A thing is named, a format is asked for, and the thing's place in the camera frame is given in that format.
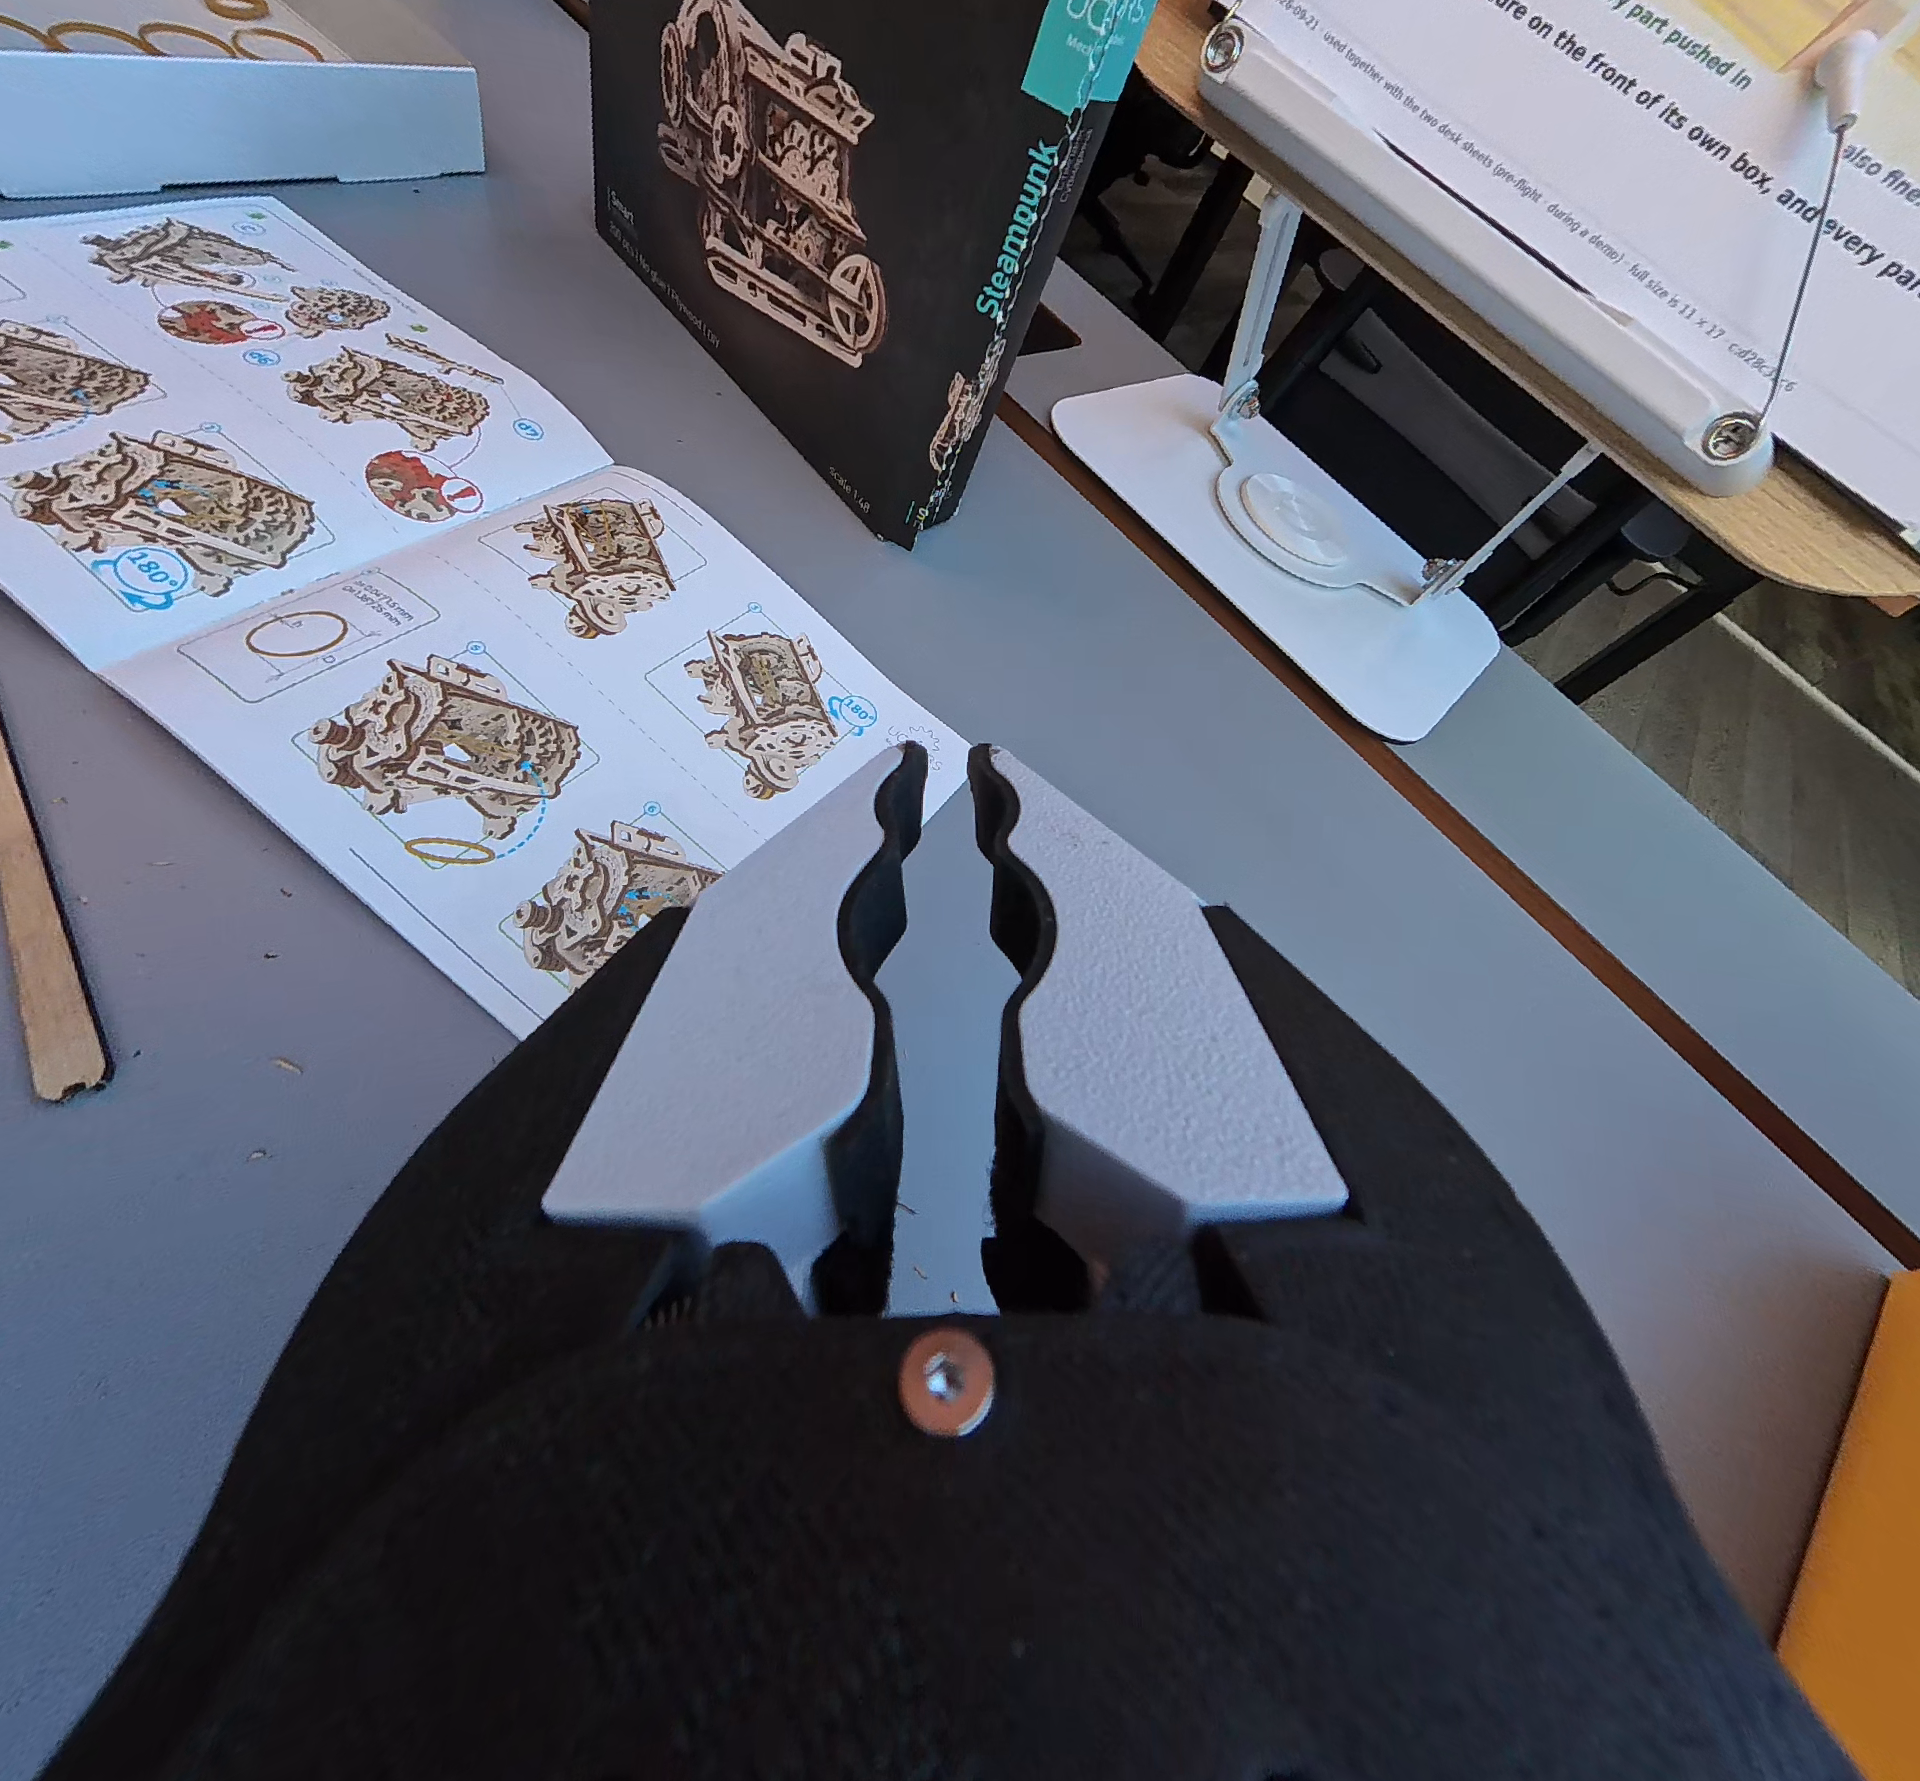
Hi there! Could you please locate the assembly instruction booklet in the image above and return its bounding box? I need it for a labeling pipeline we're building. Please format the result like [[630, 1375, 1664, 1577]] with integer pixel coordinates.
[[0, 195, 976, 1041]]

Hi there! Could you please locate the white cardboard tray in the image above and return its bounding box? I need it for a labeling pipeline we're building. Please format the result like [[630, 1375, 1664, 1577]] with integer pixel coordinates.
[[0, 0, 487, 200]]

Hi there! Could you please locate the white document stand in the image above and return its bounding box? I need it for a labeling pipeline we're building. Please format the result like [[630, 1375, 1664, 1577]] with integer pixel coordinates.
[[1051, 0, 1877, 745]]

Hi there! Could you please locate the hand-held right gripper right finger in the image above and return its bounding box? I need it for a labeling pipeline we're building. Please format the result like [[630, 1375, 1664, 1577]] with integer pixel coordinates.
[[966, 742, 1349, 1316]]

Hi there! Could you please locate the black model kit box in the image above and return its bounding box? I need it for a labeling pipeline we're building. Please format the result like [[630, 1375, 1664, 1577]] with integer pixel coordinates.
[[582, 0, 1202, 550]]

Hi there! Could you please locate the yellow plastic bin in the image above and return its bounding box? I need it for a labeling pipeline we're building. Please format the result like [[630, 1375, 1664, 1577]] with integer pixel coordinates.
[[1776, 1270, 1920, 1781]]

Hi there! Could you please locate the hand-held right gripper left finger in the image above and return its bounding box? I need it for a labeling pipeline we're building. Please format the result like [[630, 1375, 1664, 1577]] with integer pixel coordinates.
[[544, 742, 929, 1316]]

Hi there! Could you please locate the printed instruction sheet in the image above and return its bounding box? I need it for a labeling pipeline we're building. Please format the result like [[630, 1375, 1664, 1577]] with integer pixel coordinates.
[[1169, 0, 1920, 538]]

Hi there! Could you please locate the thin wooden strip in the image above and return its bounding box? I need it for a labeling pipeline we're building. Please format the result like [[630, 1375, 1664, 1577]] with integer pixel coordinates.
[[0, 716, 115, 1106]]

